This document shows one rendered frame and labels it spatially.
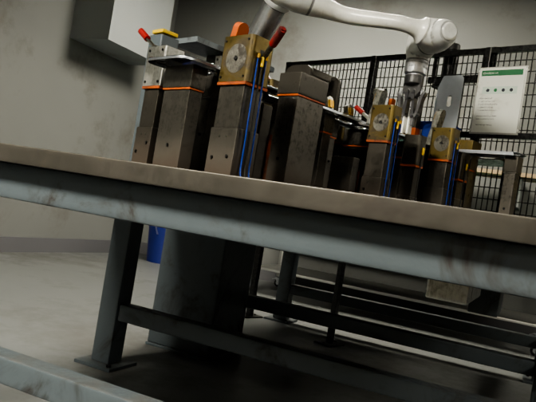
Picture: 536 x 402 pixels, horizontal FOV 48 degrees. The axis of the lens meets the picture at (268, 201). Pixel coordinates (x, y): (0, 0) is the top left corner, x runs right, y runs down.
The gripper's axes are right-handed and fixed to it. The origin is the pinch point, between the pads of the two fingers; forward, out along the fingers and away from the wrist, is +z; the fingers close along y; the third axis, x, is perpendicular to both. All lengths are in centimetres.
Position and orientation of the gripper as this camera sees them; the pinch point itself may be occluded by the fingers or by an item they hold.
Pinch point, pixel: (407, 125)
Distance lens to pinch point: 248.7
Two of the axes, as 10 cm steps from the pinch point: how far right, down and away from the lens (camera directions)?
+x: 6.9, 1.2, 7.2
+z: -1.6, 9.9, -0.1
